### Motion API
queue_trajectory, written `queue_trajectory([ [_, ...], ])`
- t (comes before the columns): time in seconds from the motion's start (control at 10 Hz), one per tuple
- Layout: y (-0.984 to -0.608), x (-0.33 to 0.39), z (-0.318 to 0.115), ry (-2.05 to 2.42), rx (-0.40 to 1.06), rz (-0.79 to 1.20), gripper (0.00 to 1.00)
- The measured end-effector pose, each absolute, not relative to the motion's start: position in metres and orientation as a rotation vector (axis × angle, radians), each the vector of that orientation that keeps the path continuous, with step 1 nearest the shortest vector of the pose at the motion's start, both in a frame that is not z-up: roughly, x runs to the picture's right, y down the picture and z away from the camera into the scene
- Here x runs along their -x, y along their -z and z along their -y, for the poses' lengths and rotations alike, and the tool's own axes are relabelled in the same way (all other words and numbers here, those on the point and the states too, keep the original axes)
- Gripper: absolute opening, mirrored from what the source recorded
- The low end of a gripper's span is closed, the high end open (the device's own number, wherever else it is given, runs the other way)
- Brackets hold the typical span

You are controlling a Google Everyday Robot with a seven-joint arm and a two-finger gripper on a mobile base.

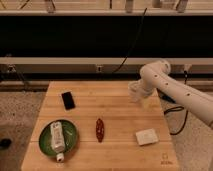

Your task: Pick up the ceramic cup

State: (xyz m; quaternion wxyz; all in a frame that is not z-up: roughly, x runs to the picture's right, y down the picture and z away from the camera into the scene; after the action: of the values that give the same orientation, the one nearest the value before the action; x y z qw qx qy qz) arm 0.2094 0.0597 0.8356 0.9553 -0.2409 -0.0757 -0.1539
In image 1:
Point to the translucent plastic cup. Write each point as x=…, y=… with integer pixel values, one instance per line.
x=135, y=91

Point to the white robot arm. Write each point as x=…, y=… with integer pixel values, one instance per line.
x=155, y=75

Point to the black smartphone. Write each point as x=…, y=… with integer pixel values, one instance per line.
x=68, y=100

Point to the red chili pepper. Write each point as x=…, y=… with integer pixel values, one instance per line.
x=99, y=130

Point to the green round plate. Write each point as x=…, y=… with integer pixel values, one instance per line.
x=70, y=137

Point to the white squeeze bottle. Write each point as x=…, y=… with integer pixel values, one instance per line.
x=57, y=140

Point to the black object on floor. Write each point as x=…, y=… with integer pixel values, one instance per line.
x=5, y=143

